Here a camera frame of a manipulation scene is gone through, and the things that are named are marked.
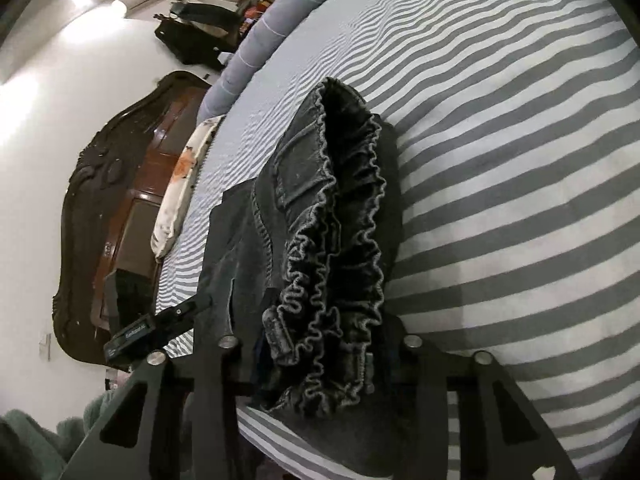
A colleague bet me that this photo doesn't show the dark grey denim pants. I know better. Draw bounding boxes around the dark grey denim pants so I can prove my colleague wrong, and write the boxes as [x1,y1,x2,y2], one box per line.
[194,78,409,477]

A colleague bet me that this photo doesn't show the dark carved wooden headboard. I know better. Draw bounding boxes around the dark carved wooden headboard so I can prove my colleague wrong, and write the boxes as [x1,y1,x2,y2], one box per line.
[52,70,209,365]

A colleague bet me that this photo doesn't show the floral white orange pillow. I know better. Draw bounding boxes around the floral white orange pillow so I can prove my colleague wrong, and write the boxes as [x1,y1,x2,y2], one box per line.
[150,115,224,261]

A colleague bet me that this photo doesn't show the grey white striped bed sheet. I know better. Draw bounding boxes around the grey white striped bed sheet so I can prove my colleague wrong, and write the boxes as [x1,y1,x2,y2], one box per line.
[156,0,639,479]

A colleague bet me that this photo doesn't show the dark clothes hanging on rack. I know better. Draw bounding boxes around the dark clothes hanging on rack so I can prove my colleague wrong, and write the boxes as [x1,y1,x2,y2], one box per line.
[154,0,272,72]

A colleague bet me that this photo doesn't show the grey long bolster pillow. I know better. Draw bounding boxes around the grey long bolster pillow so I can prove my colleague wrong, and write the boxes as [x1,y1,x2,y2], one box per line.
[198,0,326,122]

